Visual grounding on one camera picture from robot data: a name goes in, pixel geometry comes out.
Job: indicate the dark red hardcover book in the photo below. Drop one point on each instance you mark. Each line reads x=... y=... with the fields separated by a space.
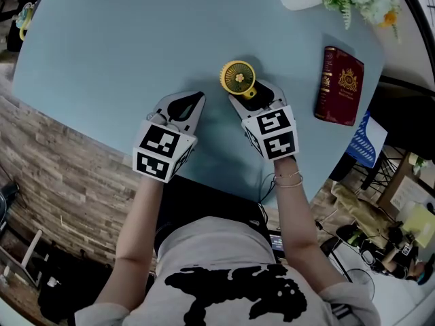
x=341 y=87

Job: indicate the cardboard box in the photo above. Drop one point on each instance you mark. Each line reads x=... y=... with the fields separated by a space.
x=404 y=185

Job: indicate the black device with screen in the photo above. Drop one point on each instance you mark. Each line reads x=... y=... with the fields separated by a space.
x=278 y=244

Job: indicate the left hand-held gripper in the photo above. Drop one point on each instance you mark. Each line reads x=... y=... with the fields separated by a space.
x=159 y=151

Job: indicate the blue patterned sheet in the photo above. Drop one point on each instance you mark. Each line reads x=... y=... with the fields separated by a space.
x=368 y=141

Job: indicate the black bag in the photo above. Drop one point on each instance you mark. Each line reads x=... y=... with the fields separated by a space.
x=71 y=284

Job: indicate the black chair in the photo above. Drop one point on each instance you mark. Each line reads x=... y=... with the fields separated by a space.
x=404 y=114

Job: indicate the small yellow fan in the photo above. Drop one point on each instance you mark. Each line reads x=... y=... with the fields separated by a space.
x=238 y=78

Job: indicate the yellow green paper sheet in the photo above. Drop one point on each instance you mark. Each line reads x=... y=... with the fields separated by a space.
x=421 y=224

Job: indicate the person's left forearm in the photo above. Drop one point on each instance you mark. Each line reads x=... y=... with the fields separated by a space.
x=136 y=233

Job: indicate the person's right forearm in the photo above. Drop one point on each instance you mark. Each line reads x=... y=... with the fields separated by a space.
x=299 y=233

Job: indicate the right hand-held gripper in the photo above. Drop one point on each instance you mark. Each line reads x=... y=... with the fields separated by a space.
x=275 y=134

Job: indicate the white standing fan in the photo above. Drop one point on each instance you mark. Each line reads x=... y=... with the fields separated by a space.
x=361 y=284

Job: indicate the grey shirt with black print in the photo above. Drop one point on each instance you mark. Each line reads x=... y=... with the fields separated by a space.
x=217 y=243

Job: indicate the yellow and teal toy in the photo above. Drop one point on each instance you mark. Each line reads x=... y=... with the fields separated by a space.
x=25 y=19

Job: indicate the black trousers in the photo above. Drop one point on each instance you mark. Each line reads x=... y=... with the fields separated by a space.
x=204 y=199

